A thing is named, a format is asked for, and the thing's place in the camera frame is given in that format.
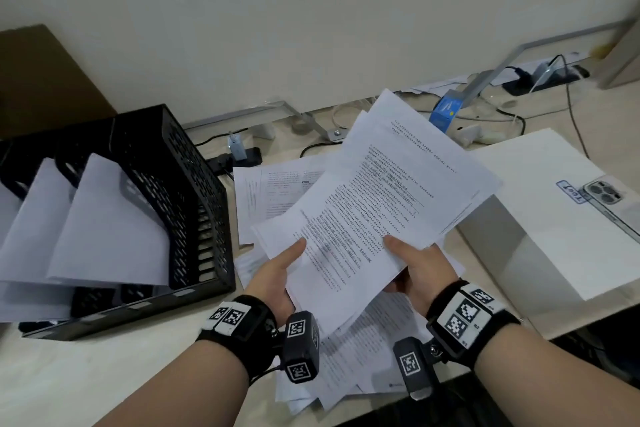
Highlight white coiled cables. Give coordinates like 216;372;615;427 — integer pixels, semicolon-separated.
332;99;376;130

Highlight grey metal bracket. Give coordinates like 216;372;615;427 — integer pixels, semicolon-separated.
457;16;639;102
182;100;346;142

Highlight white handheld device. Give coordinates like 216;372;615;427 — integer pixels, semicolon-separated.
452;123;506;147

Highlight silver smartphone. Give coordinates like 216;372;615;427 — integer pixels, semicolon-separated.
582;173;640;245

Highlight white charger plug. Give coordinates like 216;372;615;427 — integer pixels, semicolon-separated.
227;131;249;162

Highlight black power adapter cable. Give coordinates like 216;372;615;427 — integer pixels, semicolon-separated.
299;141;346;158

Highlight person's left hand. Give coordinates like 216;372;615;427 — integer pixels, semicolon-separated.
243;237;309;328

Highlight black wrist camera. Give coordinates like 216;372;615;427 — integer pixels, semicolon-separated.
281;311;321;385
392;336;436;402

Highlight short black cable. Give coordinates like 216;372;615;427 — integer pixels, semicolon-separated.
492;109;527;136

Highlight white box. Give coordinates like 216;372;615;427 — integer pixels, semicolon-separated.
457;127;640;318

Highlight grey plug adapter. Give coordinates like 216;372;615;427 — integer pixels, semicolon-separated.
532;59;561;90

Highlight brown cardboard sheet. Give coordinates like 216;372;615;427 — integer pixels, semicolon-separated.
0;23;119;140

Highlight black marker wristband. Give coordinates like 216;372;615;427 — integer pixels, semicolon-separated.
425;279;522;368
195;295;279;382

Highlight black power strip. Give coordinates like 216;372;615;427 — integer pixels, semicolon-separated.
207;146;263;173
501;63;591;96

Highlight small white paper sheet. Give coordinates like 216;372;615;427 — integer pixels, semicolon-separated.
407;73;471;95

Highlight person's right forearm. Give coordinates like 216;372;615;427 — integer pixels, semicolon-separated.
472;321;640;427

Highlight long black cable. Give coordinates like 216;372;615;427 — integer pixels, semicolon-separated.
549;53;591;160

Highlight person's left forearm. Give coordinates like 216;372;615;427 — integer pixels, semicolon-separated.
95;339;251;427

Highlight black mesh file organizer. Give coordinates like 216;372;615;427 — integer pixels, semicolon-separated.
0;103;237;341

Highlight person's right hand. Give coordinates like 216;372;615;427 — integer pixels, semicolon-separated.
382;235;463;318

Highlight printed paper bundle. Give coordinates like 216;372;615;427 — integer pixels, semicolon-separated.
0;185;73;324
0;157;76;285
45;153;172;288
249;87;503;338

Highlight small blue box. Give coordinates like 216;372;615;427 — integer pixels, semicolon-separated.
429;90;466;132

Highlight grey panel with yellow note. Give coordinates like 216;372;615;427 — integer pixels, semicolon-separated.
597;16;640;90

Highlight black power strip cable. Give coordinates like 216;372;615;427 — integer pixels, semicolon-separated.
193;129;251;148

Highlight black camera cable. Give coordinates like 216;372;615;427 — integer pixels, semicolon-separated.
249;364;283;385

